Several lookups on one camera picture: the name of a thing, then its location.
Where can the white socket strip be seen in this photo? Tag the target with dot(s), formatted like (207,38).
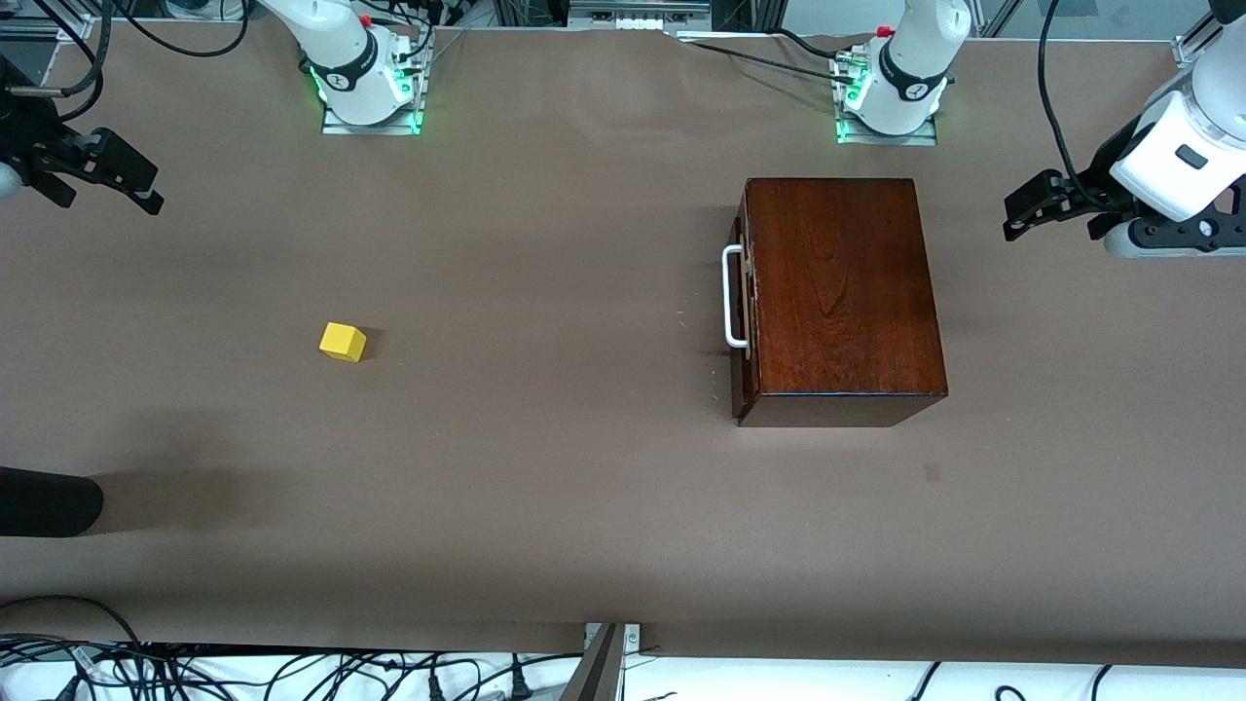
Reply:
(638,21)

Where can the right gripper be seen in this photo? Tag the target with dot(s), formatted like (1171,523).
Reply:
(29,131)

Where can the aluminium frame profile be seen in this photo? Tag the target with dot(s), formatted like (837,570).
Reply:
(1192,49)

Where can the dark brown wooden cabinet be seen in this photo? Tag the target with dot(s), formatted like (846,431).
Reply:
(837,292)

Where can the black cylindrical object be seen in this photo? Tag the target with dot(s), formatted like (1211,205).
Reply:
(49,501)

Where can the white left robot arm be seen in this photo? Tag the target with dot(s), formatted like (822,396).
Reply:
(915,68)

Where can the silver mounting plate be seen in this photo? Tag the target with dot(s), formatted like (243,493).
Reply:
(633,638)

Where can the yellow wooden block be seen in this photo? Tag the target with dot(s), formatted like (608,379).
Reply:
(343,341)

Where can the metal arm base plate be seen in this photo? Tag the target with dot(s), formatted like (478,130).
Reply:
(852,139)
(336,128)

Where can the grey metal stand bar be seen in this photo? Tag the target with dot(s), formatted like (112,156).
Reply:
(596,677)

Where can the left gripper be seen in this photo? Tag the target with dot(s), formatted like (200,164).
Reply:
(1101,172)

